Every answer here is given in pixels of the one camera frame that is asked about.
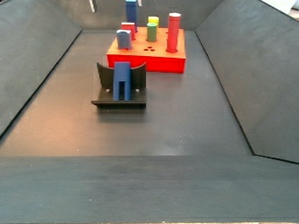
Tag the tall red hexagonal peg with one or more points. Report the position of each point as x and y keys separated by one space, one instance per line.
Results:
x=174 y=26

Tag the red peg board fixture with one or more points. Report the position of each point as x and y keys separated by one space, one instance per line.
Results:
x=151 y=53

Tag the short red square peg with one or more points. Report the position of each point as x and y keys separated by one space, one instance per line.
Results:
x=130 y=27

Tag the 1 red gripper finger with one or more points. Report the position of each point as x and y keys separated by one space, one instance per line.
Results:
x=139 y=3

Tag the green cylinder peg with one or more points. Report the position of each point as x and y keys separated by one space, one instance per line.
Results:
x=151 y=32

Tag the blue square-circle two-prong object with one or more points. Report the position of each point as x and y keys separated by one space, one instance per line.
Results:
x=122 y=80

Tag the yellow cylinder peg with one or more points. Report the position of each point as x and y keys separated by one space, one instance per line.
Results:
x=154 y=20

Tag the tall dark blue square peg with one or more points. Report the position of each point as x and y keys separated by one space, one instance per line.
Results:
x=131 y=16

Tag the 1 silver gripper finger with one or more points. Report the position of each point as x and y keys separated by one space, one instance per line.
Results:
x=93 y=6

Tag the grey-blue notched peg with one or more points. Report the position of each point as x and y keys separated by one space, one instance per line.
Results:
x=123 y=39

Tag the black curved holder stand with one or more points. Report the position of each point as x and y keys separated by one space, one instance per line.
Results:
x=105 y=100

